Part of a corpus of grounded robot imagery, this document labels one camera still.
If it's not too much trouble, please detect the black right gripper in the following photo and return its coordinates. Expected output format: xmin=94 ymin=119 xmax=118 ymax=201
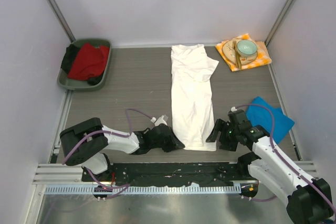
xmin=206 ymin=119 xmax=240 ymax=152

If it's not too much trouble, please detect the white flower print t-shirt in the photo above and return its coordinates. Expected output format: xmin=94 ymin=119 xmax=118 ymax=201
xmin=171 ymin=44 xmax=219 ymax=152

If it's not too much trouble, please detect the blue t-shirt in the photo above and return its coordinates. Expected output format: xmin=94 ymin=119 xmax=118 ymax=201
xmin=246 ymin=96 xmax=296 ymax=145

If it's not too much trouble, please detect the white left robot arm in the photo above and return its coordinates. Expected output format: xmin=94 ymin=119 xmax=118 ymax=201
xmin=60 ymin=115 xmax=185 ymax=182

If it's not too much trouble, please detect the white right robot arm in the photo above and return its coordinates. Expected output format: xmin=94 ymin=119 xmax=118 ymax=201
xmin=207 ymin=108 xmax=335 ymax=223

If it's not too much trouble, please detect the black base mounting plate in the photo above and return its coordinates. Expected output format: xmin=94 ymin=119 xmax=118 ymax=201
xmin=95 ymin=162 xmax=254 ymax=187

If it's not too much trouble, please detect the gold cutlery piece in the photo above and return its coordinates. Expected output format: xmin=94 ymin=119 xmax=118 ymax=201
xmin=232 ymin=40 xmax=242 ymax=70

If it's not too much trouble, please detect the beige decorated plate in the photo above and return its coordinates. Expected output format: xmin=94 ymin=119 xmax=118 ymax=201
xmin=222 ymin=39 xmax=257 ymax=66

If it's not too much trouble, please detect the orange checkered cloth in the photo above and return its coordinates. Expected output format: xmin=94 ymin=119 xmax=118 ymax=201
xmin=215 ymin=34 xmax=272 ymax=72

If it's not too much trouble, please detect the light green bowl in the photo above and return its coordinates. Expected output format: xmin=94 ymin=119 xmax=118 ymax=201
xmin=237 ymin=39 xmax=257 ymax=57

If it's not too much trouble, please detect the red t-shirt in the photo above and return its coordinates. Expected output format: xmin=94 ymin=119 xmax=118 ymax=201
xmin=68 ymin=43 xmax=110 ymax=81

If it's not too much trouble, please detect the black t-shirt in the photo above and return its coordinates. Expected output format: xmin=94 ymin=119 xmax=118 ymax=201
xmin=61 ymin=44 xmax=104 ymax=86

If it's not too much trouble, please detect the white slotted cable duct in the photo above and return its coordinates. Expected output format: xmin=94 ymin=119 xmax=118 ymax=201
xmin=45 ymin=184 xmax=241 ymax=195

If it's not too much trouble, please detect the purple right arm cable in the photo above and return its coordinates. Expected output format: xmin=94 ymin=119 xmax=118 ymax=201
xmin=232 ymin=103 xmax=336 ymax=216

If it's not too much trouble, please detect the aluminium frame rail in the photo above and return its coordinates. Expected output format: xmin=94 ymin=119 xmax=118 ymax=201
xmin=33 ymin=161 xmax=319 ymax=185

